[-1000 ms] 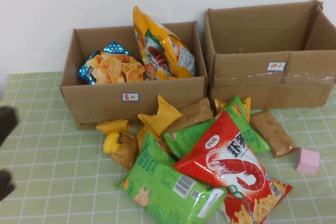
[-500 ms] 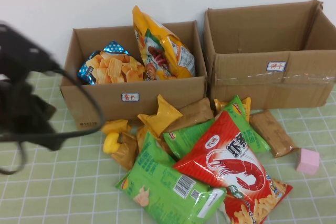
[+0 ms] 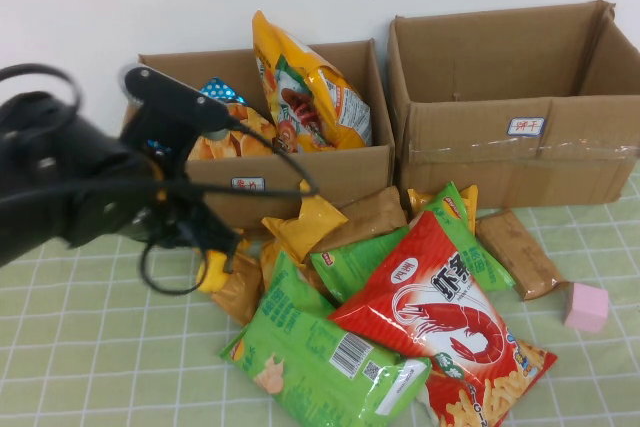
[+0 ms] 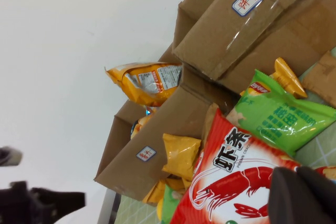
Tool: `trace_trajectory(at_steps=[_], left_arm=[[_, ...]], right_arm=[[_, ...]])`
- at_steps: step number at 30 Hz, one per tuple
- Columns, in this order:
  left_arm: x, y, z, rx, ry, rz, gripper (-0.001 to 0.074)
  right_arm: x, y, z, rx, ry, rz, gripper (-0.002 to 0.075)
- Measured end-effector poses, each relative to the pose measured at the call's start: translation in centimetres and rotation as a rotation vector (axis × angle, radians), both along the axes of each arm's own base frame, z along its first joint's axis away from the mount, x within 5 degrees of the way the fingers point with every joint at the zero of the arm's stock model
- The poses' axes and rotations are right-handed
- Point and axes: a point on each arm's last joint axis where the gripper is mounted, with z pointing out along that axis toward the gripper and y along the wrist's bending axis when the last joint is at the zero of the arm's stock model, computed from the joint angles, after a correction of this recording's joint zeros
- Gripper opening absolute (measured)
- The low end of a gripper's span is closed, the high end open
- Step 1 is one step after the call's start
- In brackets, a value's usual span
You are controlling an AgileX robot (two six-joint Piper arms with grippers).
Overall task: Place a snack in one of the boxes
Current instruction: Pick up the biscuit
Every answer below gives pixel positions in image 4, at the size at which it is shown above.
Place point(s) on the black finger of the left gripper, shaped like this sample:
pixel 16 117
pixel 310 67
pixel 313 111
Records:
pixel 71 200

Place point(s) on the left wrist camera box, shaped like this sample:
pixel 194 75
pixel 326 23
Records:
pixel 10 156

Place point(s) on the orange snack packet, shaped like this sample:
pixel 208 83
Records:
pixel 178 182

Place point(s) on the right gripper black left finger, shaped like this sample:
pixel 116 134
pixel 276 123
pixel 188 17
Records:
pixel 284 197

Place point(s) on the smaller brown cardboard box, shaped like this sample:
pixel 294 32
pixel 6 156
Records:
pixel 168 119

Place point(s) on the blue polka dot chips bag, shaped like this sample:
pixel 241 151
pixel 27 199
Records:
pixel 139 127

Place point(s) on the small green chips bag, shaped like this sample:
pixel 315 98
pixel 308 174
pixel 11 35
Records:
pixel 275 129

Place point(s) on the large green chips bag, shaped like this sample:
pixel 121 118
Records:
pixel 170 205

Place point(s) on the larger brown cardboard box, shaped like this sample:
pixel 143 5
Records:
pixel 223 37

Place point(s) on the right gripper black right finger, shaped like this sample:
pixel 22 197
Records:
pixel 320 200

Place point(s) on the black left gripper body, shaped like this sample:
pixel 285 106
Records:
pixel 21 205

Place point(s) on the red prawn cracker bag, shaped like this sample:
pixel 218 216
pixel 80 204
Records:
pixel 223 182

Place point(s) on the large yellow chips bag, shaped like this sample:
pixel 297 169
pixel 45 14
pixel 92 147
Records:
pixel 136 87

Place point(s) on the yellow snack packet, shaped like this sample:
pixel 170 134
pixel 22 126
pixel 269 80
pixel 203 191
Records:
pixel 181 155
pixel 155 192
pixel 288 79

